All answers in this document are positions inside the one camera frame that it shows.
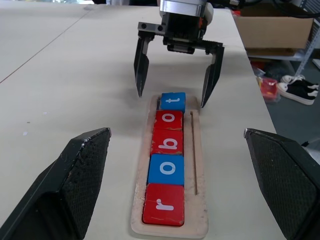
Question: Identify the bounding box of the red b letter block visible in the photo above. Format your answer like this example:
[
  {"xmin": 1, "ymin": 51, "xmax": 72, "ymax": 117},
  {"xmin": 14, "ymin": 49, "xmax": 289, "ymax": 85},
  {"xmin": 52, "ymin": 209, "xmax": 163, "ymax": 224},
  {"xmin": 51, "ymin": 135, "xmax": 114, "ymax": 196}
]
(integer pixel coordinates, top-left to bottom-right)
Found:
[{"xmin": 150, "ymin": 128, "xmax": 185, "ymax": 156}]

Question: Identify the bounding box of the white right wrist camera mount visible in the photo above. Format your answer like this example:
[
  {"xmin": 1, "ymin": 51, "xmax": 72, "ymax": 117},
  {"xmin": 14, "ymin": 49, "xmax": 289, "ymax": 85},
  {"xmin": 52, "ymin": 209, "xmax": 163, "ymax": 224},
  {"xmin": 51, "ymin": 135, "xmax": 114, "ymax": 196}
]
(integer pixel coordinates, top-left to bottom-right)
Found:
[{"xmin": 199, "ymin": 2, "xmax": 215, "ymax": 25}]

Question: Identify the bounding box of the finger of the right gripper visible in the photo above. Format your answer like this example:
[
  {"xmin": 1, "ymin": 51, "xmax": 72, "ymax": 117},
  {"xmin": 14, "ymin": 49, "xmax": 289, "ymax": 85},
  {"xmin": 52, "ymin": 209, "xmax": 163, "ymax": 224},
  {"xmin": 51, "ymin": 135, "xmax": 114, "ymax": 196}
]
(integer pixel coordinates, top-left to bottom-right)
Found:
[
  {"xmin": 133, "ymin": 34, "xmax": 155, "ymax": 98},
  {"xmin": 200, "ymin": 44, "xmax": 225, "ymax": 109}
]

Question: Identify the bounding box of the red o letter block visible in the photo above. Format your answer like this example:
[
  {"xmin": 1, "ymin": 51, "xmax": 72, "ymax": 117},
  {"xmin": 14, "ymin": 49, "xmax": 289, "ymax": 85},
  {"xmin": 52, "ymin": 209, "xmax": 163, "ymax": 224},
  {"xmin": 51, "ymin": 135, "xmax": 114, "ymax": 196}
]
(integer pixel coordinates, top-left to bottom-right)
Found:
[{"xmin": 153, "ymin": 110, "xmax": 184, "ymax": 131}]

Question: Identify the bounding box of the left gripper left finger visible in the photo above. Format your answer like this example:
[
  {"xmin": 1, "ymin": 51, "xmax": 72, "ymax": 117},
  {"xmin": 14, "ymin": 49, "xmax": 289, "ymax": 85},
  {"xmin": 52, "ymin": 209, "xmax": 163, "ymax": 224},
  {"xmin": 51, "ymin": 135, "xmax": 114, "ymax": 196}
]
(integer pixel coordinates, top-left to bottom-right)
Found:
[{"xmin": 0, "ymin": 127, "xmax": 113, "ymax": 240}]

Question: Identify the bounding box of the blue o letter block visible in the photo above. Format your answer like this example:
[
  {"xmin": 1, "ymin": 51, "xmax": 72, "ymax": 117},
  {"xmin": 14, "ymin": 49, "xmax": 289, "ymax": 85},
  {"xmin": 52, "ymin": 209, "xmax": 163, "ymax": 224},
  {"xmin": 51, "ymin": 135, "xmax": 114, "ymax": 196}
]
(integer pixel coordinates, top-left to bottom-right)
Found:
[{"xmin": 147, "ymin": 153, "xmax": 185, "ymax": 187}]

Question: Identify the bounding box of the black and white sneaker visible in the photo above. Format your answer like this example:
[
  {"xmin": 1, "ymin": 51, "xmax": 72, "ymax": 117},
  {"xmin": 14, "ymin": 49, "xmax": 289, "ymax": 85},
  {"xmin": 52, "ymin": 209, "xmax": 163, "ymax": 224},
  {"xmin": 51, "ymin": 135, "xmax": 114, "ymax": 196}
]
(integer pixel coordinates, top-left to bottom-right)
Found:
[
  {"xmin": 276, "ymin": 81, "xmax": 319, "ymax": 106},
  {"xmin": 279, "ymin": 74, "xmax": 320, "ymax": 91}
]

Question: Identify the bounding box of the brown cardboard box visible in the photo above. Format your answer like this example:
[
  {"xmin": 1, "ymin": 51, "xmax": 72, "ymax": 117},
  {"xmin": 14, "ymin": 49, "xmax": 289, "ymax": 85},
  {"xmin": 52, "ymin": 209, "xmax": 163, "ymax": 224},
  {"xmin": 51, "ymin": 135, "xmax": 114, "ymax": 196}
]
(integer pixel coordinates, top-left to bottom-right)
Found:
[{"xmin": 233, "ymin": 7, "xmax": 315, "ymax": 57}]

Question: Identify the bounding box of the wooden letter tray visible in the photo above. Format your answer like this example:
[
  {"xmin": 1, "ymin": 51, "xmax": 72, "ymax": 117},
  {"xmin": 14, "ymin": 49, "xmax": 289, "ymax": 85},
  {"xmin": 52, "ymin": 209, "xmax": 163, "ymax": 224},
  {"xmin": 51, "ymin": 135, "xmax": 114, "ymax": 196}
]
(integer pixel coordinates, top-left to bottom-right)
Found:
[{"xmin": 130, "ymin": 93, "xmax": 210, "ymax": 236}]

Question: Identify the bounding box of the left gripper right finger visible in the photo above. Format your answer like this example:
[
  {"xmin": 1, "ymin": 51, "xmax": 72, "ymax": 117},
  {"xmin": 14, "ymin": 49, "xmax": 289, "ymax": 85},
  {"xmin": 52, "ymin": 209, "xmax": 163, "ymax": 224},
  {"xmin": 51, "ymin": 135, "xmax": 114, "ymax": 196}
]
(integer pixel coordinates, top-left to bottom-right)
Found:
[{"xmin": 243, "ymin": 128, "xmax": 320, "ymax": 240}]

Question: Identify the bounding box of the blue t letter block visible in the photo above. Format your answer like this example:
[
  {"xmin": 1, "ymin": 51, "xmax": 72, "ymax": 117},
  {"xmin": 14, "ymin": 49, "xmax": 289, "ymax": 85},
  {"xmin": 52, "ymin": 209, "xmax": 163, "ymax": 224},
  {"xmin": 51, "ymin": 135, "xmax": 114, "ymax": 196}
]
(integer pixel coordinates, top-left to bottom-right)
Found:
[{"xmin": 159, "ymin": 91, "xmax": 187, "ymax": 113}]

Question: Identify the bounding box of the red r letter block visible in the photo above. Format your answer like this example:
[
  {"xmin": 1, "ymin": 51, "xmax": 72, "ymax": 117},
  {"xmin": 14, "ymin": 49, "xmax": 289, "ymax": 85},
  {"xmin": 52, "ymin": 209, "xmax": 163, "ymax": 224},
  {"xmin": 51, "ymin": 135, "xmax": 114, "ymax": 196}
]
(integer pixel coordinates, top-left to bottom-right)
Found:
[{"xmin": 141, "ymin": 183, "xmax": 185, "ymax": 227}]

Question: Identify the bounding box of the gray metal shelf rack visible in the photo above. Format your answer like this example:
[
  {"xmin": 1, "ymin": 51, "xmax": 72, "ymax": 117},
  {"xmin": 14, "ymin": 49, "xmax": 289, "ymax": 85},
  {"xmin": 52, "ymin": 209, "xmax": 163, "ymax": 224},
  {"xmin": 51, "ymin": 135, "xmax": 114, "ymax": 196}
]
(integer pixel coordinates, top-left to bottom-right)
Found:
[{"xmin": 246, "ymin": 17, "xmax": 320, "ymax": 79}]

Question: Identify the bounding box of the red plastic package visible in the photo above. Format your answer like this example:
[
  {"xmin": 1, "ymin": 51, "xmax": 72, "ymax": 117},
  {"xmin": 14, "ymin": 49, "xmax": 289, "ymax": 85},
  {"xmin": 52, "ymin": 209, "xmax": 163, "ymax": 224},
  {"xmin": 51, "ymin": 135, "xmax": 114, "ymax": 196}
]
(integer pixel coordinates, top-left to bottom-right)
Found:
[{"xmin": 257, "ymin": 76, "xmax": 279, "ymax": 103}]

